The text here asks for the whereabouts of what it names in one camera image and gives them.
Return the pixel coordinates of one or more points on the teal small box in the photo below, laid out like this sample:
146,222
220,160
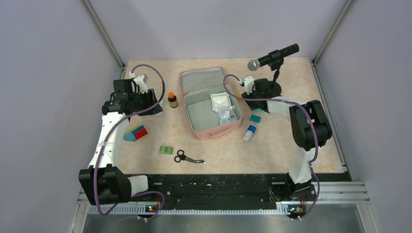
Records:
255,118

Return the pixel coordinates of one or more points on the green small packet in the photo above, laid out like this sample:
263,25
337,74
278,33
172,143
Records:
166,150

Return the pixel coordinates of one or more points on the white gauze packet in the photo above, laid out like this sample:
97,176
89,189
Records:
220,100

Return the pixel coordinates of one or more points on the clear bag teal strip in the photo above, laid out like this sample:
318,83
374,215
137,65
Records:
225,112

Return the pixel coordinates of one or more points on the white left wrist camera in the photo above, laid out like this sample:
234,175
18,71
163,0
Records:
139,82

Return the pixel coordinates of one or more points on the pink open medicine case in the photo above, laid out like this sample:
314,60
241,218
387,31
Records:
197,86

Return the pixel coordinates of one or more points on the black microphone on stand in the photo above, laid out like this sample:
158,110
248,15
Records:
274,60

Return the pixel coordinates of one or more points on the black handled scissors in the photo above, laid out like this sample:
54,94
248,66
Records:
180,156

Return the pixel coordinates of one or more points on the brown bottle orange cap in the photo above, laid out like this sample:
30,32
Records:
172,99

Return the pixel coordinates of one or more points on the colourful toy block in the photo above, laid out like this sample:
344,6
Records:
135,134

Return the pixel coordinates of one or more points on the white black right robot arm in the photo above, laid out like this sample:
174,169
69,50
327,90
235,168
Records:
310,129

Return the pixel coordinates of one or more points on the white blue dropper bottle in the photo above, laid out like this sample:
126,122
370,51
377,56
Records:
250,132

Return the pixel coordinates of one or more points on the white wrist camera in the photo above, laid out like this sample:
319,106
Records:
139,82
248,83

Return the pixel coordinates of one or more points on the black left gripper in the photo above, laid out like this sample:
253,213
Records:
149,97

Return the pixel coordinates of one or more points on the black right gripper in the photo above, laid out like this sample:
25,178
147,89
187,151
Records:
252,106

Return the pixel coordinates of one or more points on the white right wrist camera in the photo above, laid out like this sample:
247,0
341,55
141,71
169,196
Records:
248,83

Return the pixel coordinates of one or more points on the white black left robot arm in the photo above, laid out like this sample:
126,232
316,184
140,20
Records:
102,181

